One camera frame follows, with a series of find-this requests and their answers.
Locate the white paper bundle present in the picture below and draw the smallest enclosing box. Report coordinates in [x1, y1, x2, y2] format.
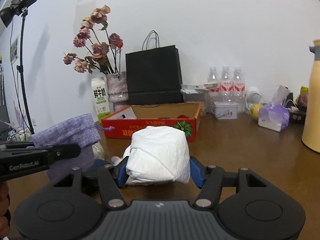
[111, 126, 190, 185]

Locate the purple drawstring fabric pouch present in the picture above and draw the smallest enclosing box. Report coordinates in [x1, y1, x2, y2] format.
[32, 113, 107, 181]

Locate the person's left hand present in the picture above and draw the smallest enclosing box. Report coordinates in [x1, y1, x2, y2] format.
[0, 182, 11, 239]

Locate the red orange cardboard box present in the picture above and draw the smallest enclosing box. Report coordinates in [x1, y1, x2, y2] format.
[101, 102, 201, 141]

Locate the red artificial rose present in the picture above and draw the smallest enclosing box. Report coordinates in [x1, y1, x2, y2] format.
[177, 114, 189, 119]

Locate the white floral tin box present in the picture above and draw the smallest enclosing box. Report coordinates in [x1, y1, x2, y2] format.
[212, 101, 238, 120]

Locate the left clear water bottle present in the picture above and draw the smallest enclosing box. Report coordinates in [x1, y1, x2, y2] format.
[207, 67, 221, 106]

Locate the clear water bottle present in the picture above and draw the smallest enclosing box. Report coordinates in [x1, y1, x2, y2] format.
[207, 67, 221, 106]
[233, 67, 246, 113]
[220, 66, 233, 102]

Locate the clear plastic food container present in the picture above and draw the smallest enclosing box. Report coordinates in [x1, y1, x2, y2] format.
[181, 87, 207, 116]

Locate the yellow green apple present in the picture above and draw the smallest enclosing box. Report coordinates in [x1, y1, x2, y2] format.
[249, 103, 263, 120]

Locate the white flat carton box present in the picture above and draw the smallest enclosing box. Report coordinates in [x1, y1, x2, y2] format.
[181, 82, 219, 90]

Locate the purple white ceramic vase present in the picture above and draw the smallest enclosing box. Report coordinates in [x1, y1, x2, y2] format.
[106, 72, 129, 112]

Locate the middle clear water bottle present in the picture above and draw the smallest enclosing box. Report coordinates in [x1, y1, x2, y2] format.
[220, 66, 233, 102]

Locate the white green milk carton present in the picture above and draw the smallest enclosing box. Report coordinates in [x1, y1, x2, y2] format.
[91, 77, 111, 123]

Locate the right clear water bottle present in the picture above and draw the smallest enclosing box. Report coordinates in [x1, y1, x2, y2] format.
[233, 67, 246, 113]

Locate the small white round fan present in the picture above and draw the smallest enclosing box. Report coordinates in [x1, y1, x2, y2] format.
[245, 87, 267, 113]

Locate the purple tissue pack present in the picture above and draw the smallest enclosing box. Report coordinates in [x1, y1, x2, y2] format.
[258, 85, 290, 132]

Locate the black paper shopping bag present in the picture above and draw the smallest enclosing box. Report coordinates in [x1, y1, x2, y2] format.
[126, 30, 183, 105]

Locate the cream yellow thermos jug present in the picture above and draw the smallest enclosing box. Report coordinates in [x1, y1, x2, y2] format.
[302, 39, 320, 153]

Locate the dried pink rose bouquet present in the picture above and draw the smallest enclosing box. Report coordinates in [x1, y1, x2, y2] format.
[63, 5, 124, 75]

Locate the small colourful figurine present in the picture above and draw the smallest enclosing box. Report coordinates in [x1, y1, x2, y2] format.
[295, 86, 309, 108]

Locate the black light stand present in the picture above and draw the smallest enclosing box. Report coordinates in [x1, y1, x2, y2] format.
[1, 0, 37, 134]

